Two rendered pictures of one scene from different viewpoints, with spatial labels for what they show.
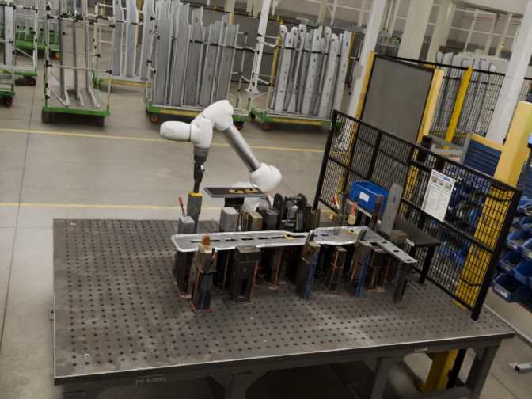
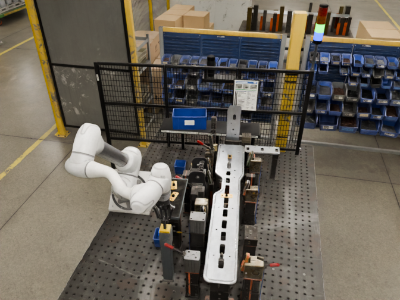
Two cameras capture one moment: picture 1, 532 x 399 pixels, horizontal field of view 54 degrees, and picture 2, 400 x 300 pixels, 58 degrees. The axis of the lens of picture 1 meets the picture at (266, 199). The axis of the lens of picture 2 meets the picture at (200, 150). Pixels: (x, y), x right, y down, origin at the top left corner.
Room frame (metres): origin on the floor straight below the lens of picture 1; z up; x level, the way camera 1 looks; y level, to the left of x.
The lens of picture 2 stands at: (1.92, 1.49, 2.70)
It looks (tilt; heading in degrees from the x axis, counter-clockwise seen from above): 34 degrees down; 306
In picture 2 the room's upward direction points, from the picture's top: straight up
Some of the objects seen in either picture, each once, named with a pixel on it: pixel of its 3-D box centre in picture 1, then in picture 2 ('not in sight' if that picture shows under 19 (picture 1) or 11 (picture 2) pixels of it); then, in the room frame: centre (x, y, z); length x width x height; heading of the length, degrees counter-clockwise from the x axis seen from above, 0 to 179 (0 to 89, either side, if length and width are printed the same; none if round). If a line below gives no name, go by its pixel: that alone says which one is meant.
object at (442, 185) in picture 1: (438, 195); (245, 94); (3.33, -1.11, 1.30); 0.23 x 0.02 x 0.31; 30
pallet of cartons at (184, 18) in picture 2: not in sight; (186, 41); (6.22, -3.93, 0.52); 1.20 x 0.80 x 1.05; 111
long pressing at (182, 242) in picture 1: (286, 237); (227, 198); (2.89, -0.16, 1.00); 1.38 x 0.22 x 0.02; 120
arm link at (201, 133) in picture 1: (201, 131); (159, 178); (2.95, 0.43, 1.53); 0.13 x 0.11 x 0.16; 103
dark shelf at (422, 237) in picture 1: (385, 217); (209, 127); (3.53, -0.85, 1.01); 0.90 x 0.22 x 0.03; 30
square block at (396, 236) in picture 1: (392, 256); (244, 152); (3.16, -0.88, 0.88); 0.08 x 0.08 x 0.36; 30
